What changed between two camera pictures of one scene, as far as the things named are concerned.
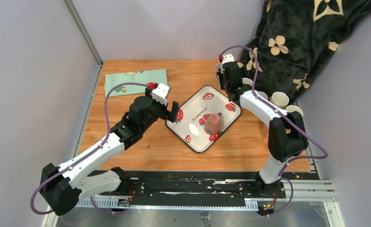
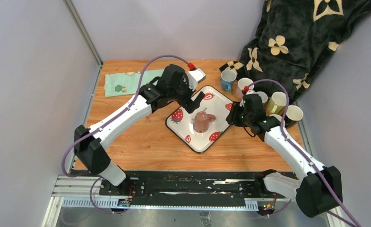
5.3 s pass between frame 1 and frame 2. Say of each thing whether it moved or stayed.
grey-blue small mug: stayed
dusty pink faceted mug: moved
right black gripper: moved
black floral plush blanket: stayed
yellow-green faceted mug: stayed
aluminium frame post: stayed
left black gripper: moved
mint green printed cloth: stayed
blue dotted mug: moved
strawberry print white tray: stayed
